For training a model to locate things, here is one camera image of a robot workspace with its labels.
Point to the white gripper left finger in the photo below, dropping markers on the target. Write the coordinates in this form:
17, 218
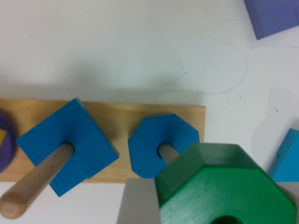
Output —
139, 203

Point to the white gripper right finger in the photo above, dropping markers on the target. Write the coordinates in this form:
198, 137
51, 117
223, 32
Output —
292, 190

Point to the green octagonal block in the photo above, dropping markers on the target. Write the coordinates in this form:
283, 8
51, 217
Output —
220, 184

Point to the large blue square block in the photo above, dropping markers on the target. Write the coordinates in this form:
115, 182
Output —
286, 168

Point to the blue octagonal block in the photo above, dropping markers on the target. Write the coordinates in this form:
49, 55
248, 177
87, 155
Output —
150, 134

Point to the blue square block on peg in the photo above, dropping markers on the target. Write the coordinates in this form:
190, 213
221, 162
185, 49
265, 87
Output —
72, 124

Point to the purple round block on peg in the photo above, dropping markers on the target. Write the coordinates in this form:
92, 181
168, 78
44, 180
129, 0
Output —
8, 147

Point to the yellow square block on peg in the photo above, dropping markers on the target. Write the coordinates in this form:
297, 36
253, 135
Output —
2, 136

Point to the large purple square block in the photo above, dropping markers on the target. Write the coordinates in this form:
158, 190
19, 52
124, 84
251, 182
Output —
269, 17

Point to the front wooden peg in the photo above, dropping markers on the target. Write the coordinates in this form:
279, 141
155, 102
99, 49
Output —
167, 153

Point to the wooden peg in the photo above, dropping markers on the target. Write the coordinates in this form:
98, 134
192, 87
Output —
167, 153
16, 200

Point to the wooden base board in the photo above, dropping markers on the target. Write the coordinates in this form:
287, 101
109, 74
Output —
117, 120

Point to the middle wooden peg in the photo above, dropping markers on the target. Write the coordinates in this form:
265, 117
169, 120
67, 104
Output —
16, 200

